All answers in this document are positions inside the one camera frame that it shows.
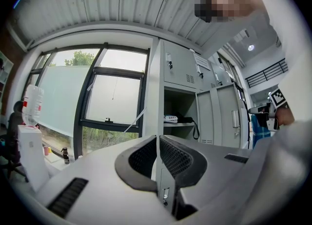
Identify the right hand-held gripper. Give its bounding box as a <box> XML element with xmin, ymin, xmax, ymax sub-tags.
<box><xmin>248</xmin><ymin>88</ymin><xmax>290</xmax><ymax>132</ymax></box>

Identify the window pull cord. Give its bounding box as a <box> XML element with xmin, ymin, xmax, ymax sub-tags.
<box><xmin>111</xmin><ymin>77</ymin><xmax>118</xmax><ymax>101</ymax></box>

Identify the grey locker door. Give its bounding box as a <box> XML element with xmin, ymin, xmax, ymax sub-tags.
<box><xmin>196</xmin><ymin>82</ymin><xmax>250</xmax><ymax>149</ymax></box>

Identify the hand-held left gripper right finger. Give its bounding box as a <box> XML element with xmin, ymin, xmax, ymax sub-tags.
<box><xmin>159</xmin><ymin>135</ymin><xmax>252</xmax><ymax>221</ymax></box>

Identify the person's white shirt torso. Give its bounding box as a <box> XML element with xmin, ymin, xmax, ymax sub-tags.
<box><xmin>195</xmin><ymin>0</ymin><xmax>312</xmax><ymax>225</ymax></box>

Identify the black office chair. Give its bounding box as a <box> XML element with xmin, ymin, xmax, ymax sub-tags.
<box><xmin>0</xmin><ymin>133</ymin><xmax>29</xmax><ymax>183</ymax></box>

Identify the white paper notice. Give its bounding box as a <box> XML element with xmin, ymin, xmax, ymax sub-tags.
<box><xmin>193</xmin><ymin>52</ymin><xmax>212</xmax><ymax>71</ymax></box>

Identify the clear water dispenser bottle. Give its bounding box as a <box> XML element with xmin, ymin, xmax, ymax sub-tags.
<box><xmin>21</xmin><ymin>84</ymin><xmax>45</xmax><ymax>126</ymax></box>

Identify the dark brown bottle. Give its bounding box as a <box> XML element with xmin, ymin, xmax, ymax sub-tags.
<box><xmin>61</xmin><ymin>147</ymin><xmax>71</xmax><ymax>165</ymax></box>

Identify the black window frame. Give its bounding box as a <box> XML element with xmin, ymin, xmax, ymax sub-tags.
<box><xmin>24</xmin><ymin>42</ymin><xmax>151</xmax><ymax>159</ymax></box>

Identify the white blue packet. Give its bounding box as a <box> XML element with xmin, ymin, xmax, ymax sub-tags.
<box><xmin>163</xmin><ymin>114</ymin><xmax>179</xmax><ymax>124</ymax></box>

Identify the white wall shelf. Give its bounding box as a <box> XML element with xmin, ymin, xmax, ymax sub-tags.
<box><xmin>0</xmin><ymin>50</ymin><xmax>15</xmax><ymax>94</ymax></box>

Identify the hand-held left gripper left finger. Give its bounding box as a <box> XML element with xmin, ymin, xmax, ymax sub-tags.
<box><xmin>31</xmin><ymin>135</ymin><xmax>176</xmax><ymax>225</ymax></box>

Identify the person's right forearm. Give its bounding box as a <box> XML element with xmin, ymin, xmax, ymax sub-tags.
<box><xmin>277</xmin><ymin>73</ymin><xmax>312</xmax><ymax>126</ymax></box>

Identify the grey metal locker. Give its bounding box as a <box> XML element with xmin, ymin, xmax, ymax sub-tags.
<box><xmin>143</xmin><ymin>38</ymin><xmax>252</xmax><ymax>210</ymax></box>

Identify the white water dispenser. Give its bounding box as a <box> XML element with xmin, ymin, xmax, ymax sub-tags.
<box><xmin>17</xmin><ymin>124</ymin><xmax>50</xmax><ymax>192</ymax></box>

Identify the black metal railing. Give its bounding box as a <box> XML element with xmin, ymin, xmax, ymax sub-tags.
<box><xmin>244</xmin><ymin>58</ymin><xmax>289</xmax><ymax>89</ymax></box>

